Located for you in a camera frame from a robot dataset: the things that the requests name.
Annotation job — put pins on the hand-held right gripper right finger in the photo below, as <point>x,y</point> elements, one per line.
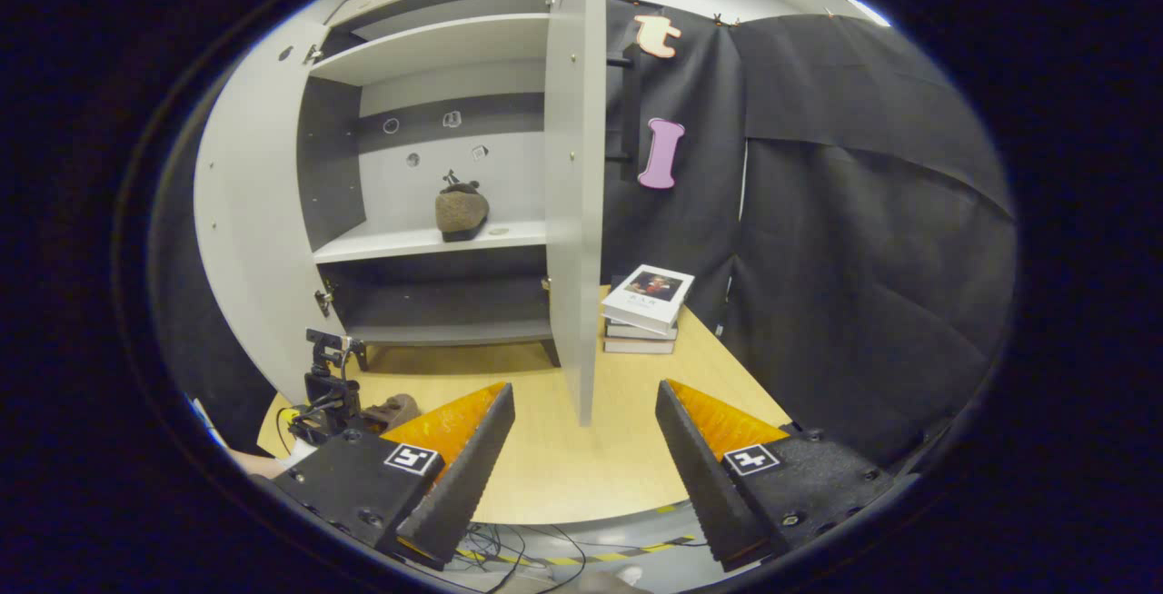
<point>704,476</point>

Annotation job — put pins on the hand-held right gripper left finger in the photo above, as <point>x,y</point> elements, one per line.
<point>472,476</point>

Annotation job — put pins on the grey cabinet door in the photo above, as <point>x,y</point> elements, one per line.
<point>574,167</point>
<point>254,212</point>

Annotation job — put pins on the grey shoe cabinet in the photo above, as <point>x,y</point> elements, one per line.
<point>436,44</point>

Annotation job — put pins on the person's white footwear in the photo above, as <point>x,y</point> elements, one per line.
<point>627,576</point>

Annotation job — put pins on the white portrait cover book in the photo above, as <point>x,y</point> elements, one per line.
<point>647,296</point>

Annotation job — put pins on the black backdrop cloth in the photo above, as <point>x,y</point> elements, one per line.
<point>863,258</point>

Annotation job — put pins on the ceiling light panel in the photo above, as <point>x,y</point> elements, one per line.
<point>869,11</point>

